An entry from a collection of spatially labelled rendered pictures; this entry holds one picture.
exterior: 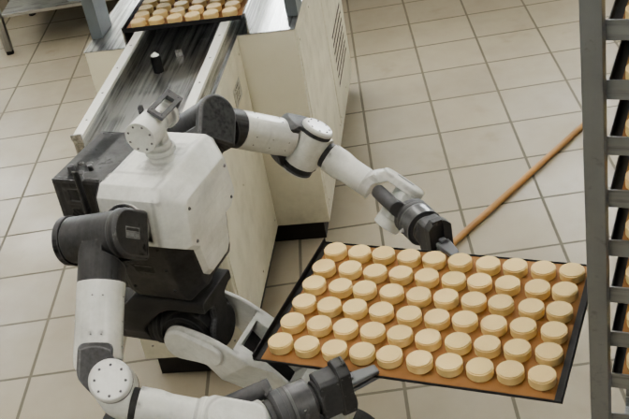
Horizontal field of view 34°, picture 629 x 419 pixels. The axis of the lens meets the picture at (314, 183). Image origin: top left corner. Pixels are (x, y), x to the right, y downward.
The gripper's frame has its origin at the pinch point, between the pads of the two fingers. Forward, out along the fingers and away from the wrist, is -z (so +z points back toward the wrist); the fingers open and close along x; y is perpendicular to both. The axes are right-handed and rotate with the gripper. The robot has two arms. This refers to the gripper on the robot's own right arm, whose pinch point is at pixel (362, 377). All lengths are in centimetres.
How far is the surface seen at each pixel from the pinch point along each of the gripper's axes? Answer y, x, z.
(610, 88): -33, 62, -32
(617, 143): -34, 53, -33
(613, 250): -33, 34, -32
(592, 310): -33.0, 24.5, -27.9
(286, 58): 157, -4, -48
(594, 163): -34, 51, -29
